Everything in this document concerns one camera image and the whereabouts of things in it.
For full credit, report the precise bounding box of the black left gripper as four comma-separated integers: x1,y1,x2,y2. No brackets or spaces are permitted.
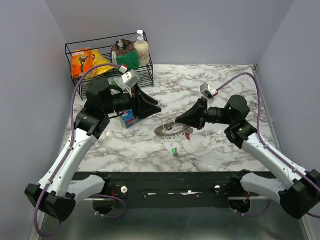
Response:
103,82,163,120

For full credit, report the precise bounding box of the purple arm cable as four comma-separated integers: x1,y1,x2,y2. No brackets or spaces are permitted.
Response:
214,72,320,219
33,63,128,238

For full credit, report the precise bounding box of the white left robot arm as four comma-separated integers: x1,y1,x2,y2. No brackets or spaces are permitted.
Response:
25,79,162,222

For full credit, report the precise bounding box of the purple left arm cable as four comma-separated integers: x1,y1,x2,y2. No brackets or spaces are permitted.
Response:
33,63,128,238

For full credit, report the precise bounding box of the black wire shelf rack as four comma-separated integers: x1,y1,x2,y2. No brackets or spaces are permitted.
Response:
65,31,155,101

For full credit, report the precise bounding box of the red key tag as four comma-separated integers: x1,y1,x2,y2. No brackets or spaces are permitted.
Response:
185,132,191,140

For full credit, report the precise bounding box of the cream pump lotion bottle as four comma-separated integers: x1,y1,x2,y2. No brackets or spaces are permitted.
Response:
134,30,150,66

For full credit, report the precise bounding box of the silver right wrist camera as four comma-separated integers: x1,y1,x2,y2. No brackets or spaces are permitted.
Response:
200,82,219,100

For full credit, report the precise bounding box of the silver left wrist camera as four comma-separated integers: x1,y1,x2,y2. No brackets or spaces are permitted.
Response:
121,69,140,92

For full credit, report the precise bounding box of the green brown coffee bag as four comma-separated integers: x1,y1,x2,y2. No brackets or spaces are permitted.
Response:
110,39,140,70

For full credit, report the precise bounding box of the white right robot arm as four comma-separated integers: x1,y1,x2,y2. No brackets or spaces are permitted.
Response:
175,95,320,220

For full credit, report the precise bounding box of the steel key ring organiser disc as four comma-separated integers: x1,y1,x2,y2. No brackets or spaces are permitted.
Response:
154,122,194,140

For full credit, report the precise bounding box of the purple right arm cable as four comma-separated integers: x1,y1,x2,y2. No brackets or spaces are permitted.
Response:
214,72,320,219

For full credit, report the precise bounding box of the green white snack bag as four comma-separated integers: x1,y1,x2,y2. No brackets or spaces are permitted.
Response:
107,76,127,91

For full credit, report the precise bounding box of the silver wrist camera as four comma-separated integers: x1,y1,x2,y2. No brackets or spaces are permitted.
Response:
200,82,219,100
121,69,140,92

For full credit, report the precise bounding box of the blue green sponge pack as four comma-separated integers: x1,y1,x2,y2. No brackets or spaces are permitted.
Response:
119,110,140,129

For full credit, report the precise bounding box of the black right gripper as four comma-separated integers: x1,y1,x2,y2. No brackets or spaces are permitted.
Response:
175,96,234,130

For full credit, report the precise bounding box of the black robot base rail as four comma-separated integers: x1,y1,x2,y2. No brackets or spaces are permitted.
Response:
74,171,261,210

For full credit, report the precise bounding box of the orange razor box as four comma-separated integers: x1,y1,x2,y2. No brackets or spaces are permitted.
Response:
71,47,92,79

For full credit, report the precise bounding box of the yellow chips bag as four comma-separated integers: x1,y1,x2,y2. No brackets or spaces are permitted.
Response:
84,49,115,80

